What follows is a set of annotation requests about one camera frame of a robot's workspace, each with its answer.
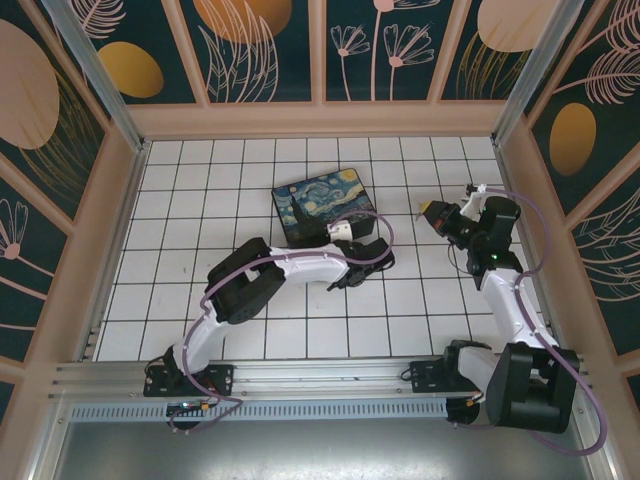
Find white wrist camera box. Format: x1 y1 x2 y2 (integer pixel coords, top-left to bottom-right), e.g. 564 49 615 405
460 182 494 217
326 222 357 242

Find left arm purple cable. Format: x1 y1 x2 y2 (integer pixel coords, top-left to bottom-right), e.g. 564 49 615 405
169 212 396 435

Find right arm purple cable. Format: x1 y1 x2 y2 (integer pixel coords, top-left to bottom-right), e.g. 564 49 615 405
449 187 609 457

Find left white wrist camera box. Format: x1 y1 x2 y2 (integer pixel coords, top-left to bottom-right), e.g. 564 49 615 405
326 222 357 242

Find aluminium corner post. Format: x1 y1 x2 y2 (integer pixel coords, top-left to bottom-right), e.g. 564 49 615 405
491 0 576 147
42 0 151 154

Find aluminium side rail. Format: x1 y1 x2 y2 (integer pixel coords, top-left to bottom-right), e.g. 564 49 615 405
74 141 152 362
492 142 569 354

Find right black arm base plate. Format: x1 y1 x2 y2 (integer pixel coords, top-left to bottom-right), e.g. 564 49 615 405
408 358 501 396

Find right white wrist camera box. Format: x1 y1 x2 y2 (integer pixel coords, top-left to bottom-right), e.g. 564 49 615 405
460 182 494 217

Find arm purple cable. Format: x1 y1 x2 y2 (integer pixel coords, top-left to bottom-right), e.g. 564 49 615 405
169 212 396 435
449 187 609 457

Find grey slotted cable duct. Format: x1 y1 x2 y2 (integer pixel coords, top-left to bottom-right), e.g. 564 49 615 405
69 398 450 422

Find black box starry night lid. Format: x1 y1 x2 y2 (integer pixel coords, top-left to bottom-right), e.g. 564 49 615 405
271 167 377 250

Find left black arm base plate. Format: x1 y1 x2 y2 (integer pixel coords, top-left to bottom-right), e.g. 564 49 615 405
143 363 236 399

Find grey metal sheet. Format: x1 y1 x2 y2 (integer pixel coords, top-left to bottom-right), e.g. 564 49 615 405
49 418 594 480

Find small circuit board with wires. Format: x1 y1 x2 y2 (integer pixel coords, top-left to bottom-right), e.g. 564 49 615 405
167 398 216 416

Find long aluminium mounting rail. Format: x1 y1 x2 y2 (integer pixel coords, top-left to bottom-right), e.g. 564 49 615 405
48 353 592 400

